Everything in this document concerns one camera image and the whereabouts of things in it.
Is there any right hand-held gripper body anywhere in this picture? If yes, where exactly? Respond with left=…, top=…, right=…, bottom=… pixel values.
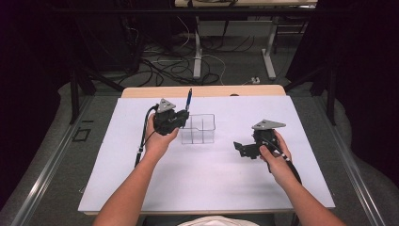
left=251, top=119, right=287, bottom=158

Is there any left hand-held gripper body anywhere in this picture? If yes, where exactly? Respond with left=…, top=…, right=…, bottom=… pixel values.
left=152, top=98, right=186, bottom=137

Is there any blue pen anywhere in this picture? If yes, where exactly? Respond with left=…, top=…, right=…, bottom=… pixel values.
left=184, top=88, right=193, bottom=113

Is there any clear acrylic organizer box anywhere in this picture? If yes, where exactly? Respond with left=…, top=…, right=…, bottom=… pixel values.
left=180, top=113, right=216, bottom=145

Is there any person's left hand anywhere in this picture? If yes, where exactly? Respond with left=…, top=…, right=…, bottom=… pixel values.
left=144, top=113, right=180, bottom=162

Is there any person's right hand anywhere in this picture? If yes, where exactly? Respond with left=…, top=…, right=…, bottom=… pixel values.
left=259, top=129, right=294, bottom=186

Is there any white board sheet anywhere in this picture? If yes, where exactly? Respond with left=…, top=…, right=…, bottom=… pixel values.
left=77, top=95, right=336, bottom=213

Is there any white metal desk leg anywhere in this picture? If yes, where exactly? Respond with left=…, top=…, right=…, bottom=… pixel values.
left=261, top=15, right=278, bottom=80
left=192, top=15, right=203, bottom=79

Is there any person's light shirt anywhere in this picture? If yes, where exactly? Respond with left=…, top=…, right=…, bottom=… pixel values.
left=176, top=215, right=262, bottom=226

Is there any black metal stand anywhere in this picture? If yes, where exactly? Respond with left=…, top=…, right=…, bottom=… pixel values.
left=283, top=60, right=338, bottom=126
left=69, top=59, right=126, bottom=125

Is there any dark curtain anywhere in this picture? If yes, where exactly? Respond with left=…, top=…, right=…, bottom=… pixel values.
left=0, top=0, right=79, bottom=210
left=286, top=0, right=399, bottom=189

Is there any left hand-held gripper cable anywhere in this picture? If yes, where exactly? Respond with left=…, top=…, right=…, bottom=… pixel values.
left=134, top=105, right=158, bottom=168

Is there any hand-held gripper cable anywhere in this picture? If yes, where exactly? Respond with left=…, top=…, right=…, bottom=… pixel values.
left=134, top=105, right=158, bottom=168
left=261, top=137, right=303, bottom=226

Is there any right hand-held gripper cable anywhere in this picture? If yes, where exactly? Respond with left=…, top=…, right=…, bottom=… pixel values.
left=261, top=137, right=303, bottom=226

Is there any tangle of black floor cables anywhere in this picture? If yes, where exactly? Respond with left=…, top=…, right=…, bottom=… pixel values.
left=119, top=27, right=256, bottom=88

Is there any white floor cable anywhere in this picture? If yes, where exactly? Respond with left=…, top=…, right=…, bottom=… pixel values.
left=150, top=15, right=228, bottom=87

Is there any metal floor rail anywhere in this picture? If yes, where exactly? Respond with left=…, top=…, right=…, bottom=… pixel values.
left=8, top=95, right=94, bottom=226
left=313, top=95, right=388, bottom=226

